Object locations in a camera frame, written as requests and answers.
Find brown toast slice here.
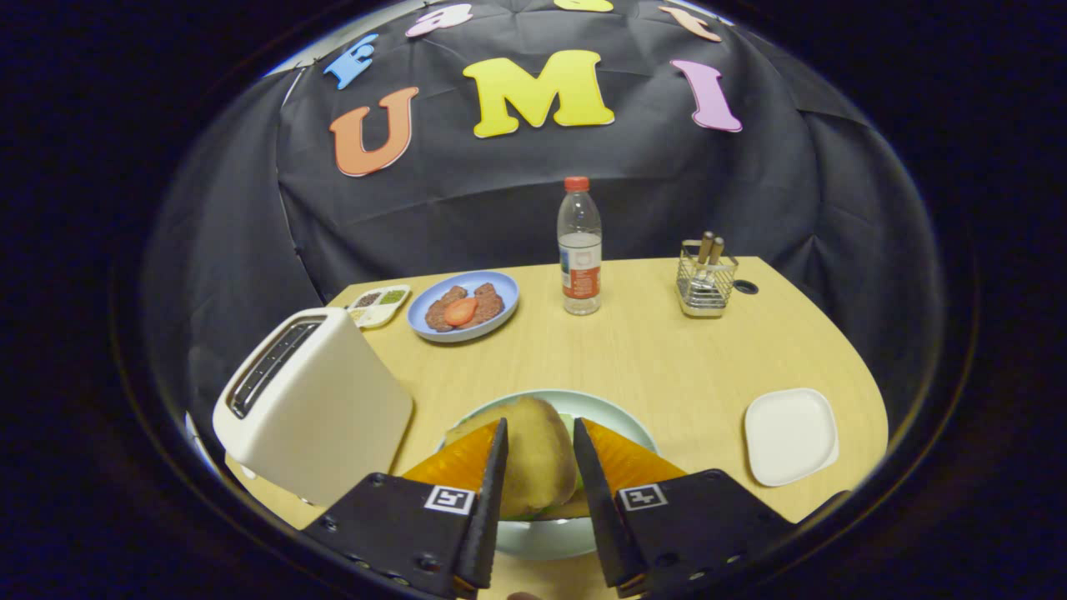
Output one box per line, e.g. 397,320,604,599
446,397,578,520

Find white toaster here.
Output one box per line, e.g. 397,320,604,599
212,307,415,508

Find clear plastic water bottle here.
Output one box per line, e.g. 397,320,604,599
557,176,604,316

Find brown meat patty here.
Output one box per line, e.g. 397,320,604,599
425,286,468,333
471,282,506,325

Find metal wire utensil holder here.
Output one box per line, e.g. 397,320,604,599
675,239,740,319

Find pale green plate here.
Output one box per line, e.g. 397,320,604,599
438,389,659,561

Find blue plate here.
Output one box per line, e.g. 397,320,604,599
407,271,520,343

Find white seasoning tray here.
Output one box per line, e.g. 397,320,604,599
347,284,412,329

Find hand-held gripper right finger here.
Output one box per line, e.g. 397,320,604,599
572,417,794,599

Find white square plate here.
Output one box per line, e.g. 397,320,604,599
744,387,839,488

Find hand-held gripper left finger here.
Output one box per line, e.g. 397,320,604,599
302,417,510,600

